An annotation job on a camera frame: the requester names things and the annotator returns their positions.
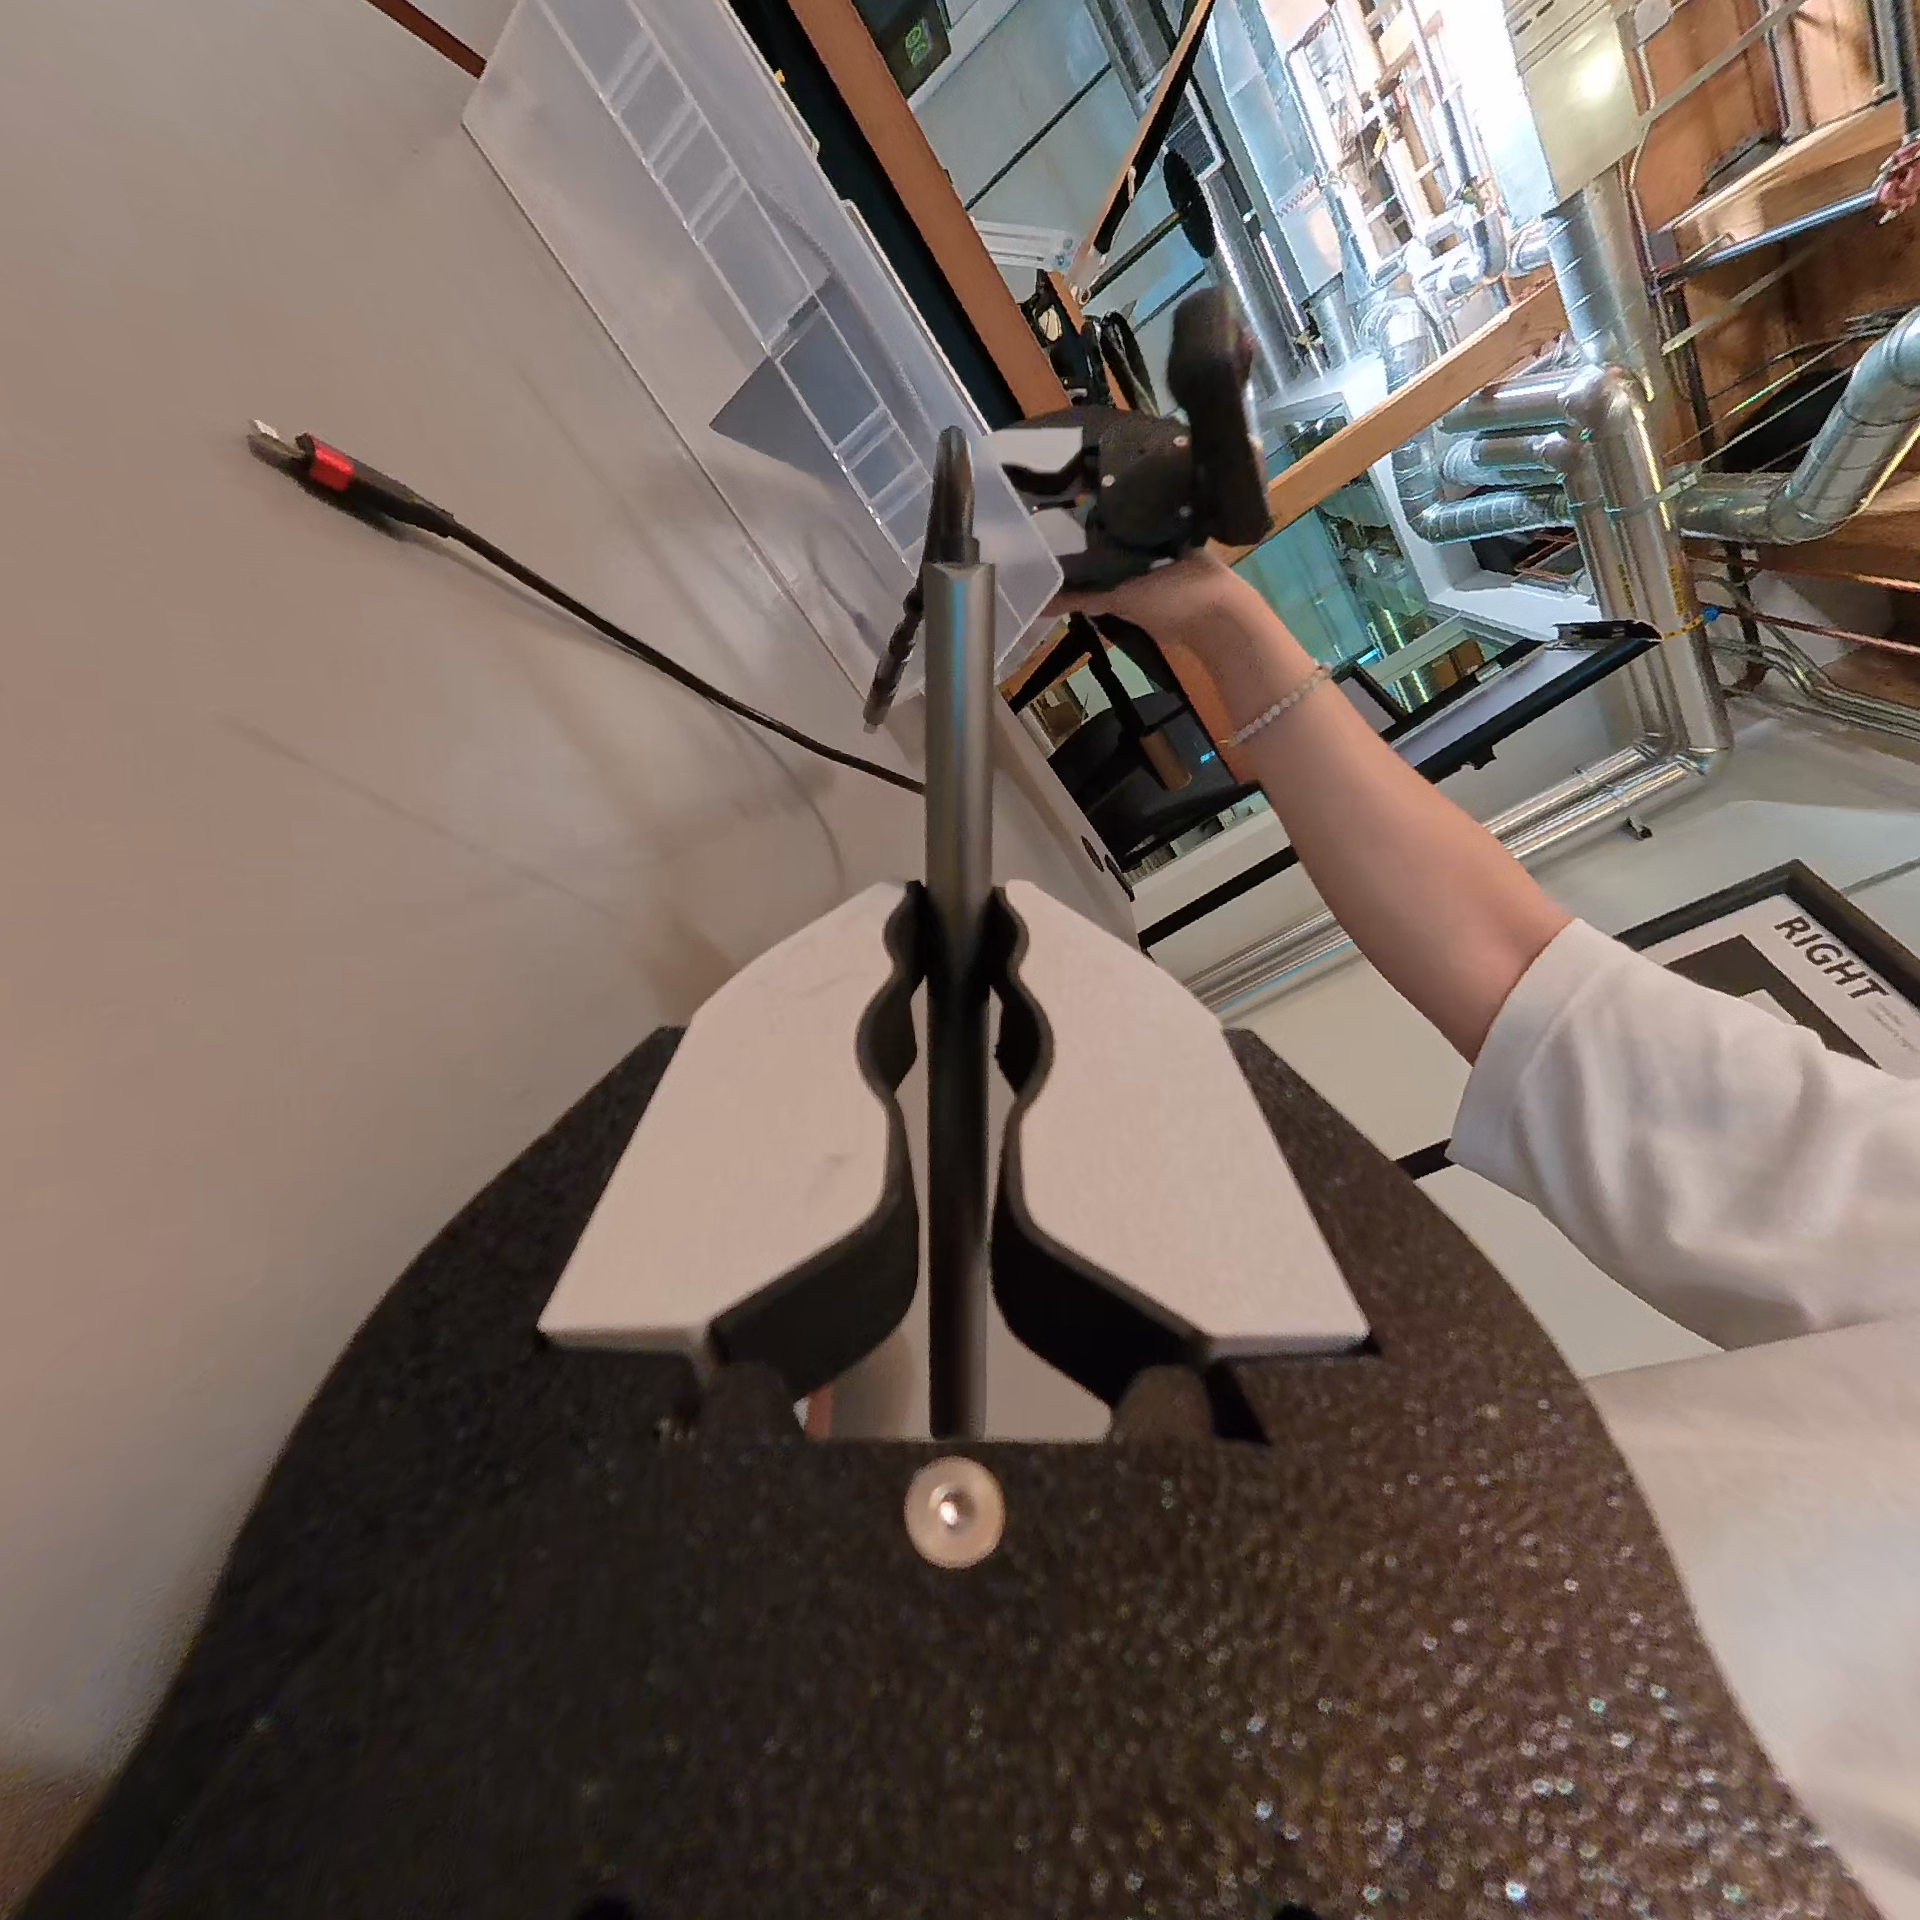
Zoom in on person's right hand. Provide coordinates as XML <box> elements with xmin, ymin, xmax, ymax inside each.
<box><xmin>1049</xmin><ymin>544</ymin><xmax>1325</xmax><ymax>737</ymax></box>

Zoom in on grey desk with wooden edge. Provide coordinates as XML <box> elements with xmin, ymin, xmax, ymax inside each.
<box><xmin>735</xmin><ymin>0</ymin><xmax>1096</xmax><ymax>437</ymax></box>

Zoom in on clear plastic tray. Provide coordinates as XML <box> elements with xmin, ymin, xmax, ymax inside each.
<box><xmin>461</xmin><ymin>0</ymin><xmax>1070</xmax><ymax>682</ymax></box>

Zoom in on framed marker sign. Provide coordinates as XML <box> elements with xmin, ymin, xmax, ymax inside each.
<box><xmin>1611</xmin><ymin>860</ymin><xmax>1920</xmax><ymax>1080</ymax></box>

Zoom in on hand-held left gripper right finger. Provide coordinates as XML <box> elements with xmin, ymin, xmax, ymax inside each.
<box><xmin>990</xmin><ymin>883</ymin><xmax>1377</xmax><ymax>1444</ymax></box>

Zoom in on black office chair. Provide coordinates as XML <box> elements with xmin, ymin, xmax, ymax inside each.
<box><xmin>1042</xmin><ymin>674</ymin><xmax>1280</xmax><ymax>874</ymax></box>

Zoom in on black device with green display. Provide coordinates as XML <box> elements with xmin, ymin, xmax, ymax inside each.
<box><xmin>877</xmin><ymin>0</ymin><xmax>958</xmax><ymax>98</ymax></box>

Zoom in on black cable with red plug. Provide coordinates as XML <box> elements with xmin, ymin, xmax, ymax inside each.
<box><xmin>246</xmin><ymin>417</ymin><xmax>928</xmax><ymax>797</ymax></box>

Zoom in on person's white shirt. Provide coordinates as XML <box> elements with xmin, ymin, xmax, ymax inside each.
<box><xmin>1442</xmin><ymin>920</ymin><xmax>1920</xmax><ymax>1920</ymax></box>

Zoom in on vertical silver duct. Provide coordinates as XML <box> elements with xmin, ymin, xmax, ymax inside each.
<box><xmin>1544</xmin><ymin>195</ymin><xmax>1735</xmax><ymax>781</ymax></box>

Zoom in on person's right forearm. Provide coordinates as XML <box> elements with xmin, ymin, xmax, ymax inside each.
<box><xmin>1223</xmin><ymin>668</ymin><xmax>1574</xmax><ymax>1070</ymax></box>

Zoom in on silver duct pipe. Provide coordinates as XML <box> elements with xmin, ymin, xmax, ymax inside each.
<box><xmin>1670</xmin><ymin>306</ymin><xmax>1920</xmax><ymax>549</ymax></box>

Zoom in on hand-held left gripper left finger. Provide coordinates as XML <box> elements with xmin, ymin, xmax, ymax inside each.
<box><xmin>535</xmin><ymin>883</ymin><xmax>920</xmax><ymax>1404</ymax></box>

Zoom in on grey usb hub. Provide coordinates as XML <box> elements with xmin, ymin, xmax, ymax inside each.
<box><xmin>918</xmin><ymin>558</ymin><xmax>1002</xmax><ymax>1433</ymax></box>

